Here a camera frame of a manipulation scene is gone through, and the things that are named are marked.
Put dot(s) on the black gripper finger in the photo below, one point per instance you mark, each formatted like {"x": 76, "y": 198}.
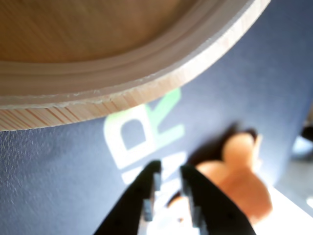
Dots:
{"x": 212, "y": 210}
{"x": 137, "y": 195}

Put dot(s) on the orange plush toy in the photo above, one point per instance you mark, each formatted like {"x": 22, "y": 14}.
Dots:
{"x": 234, "y": 186}

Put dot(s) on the dark blue logo mat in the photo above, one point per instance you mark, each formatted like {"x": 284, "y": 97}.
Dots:
{"x": 61, "y": 176}

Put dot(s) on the round bamboo cutting board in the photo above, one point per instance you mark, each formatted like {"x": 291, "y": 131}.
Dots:
{"x": 97, "y": 49}

